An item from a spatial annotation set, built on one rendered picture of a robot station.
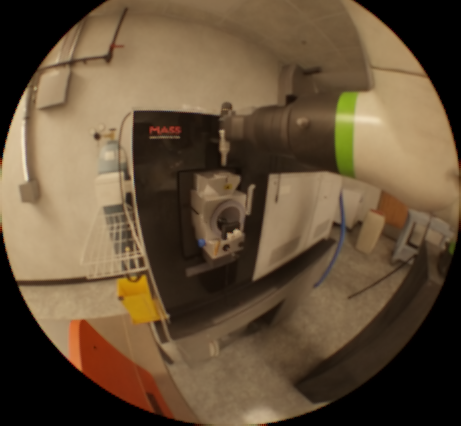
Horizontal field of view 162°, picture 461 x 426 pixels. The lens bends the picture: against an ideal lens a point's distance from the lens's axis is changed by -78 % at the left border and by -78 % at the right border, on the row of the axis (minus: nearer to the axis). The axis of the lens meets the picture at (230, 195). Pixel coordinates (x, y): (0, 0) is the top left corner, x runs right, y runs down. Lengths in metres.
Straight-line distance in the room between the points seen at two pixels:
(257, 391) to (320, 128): 1.40
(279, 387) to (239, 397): 0.28
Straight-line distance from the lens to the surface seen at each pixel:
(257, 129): 0.22
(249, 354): 1.43
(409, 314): 0.62
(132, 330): 0.77
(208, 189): 0.34
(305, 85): 0.24
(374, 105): 0.15
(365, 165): 0.15
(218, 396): 1.36
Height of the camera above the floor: 1.36
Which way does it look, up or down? 18 degrees down
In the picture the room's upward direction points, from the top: 3 degrees clockwise
